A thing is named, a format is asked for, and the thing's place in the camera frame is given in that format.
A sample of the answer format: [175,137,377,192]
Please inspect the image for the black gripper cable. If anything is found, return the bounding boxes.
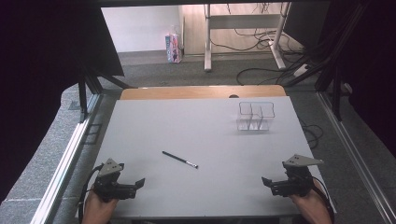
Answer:
[77,163,105,224]
[312,175,336,224]

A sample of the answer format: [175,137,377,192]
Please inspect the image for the wooden table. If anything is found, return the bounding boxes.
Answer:
[120,84,287,101]

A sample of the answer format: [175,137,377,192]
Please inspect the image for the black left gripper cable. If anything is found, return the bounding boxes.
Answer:
[77,163,105,224]

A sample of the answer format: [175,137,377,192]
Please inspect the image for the black curtain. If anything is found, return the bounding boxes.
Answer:
[314,0,396,158]
[0,0,126,203]

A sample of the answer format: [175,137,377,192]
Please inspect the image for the black cable loop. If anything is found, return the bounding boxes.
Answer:
[299,119,325,150]

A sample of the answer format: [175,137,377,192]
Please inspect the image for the black floor cables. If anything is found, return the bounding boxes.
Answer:
[209,3,310,87]

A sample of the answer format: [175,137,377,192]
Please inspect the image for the clear acrylic organizer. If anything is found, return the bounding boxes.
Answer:
[235,101,276,132]

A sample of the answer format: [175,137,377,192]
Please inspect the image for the black metal stand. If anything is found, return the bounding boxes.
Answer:
[77,66,135,124]
[281,3,372,122]

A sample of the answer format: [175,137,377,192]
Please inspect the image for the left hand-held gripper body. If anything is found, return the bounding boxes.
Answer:
[92,158,138,203]

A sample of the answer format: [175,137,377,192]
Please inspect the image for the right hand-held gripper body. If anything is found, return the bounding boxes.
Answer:
[269,154,325,198]

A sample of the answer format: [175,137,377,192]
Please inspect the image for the colourful printed carton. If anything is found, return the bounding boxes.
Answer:
[164,25,184,64]

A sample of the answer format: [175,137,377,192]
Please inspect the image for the white power strip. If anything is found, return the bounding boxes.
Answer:
[292,63,313,78]

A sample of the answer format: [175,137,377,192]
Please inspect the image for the person's right hand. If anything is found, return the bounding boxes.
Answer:
[289,179,333,224]

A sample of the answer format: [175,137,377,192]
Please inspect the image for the black pen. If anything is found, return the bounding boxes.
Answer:
[162,150,199,170]

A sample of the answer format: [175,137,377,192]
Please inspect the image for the white desk frame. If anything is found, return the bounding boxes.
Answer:
[203,3,292,73]

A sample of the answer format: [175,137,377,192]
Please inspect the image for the aluminium rail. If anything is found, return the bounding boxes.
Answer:
[30,92,103,224]
[316,91,396,224]

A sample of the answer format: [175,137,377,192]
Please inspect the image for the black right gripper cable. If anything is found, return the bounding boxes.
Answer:
[312,175,336,224]

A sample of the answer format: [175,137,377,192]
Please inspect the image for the person's left hand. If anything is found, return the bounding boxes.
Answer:
[81,189,120,224]

